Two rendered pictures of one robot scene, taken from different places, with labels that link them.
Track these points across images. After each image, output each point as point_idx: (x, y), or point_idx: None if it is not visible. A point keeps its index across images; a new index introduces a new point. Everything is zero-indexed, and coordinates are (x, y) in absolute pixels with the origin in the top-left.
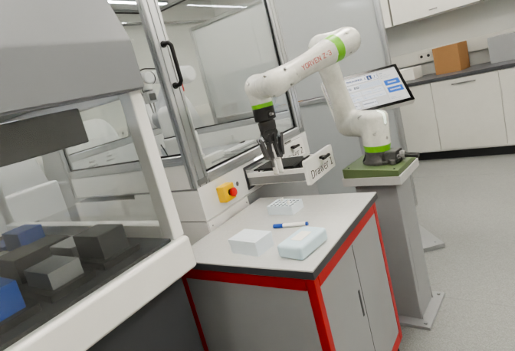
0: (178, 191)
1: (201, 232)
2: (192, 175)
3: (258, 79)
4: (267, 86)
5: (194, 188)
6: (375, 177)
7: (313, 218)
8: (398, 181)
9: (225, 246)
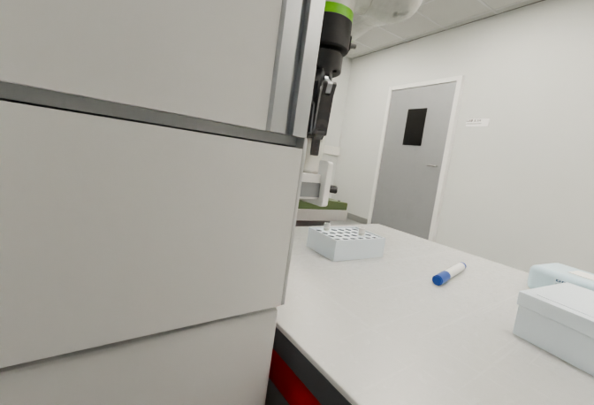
0: (140, 119)
1: (217, 379)
2: (313, 66)
3: None
4: None
5: (272, 135)
6: (323, 210)
7: (425, 257)
8: (345, 216)
9: (530, 377)
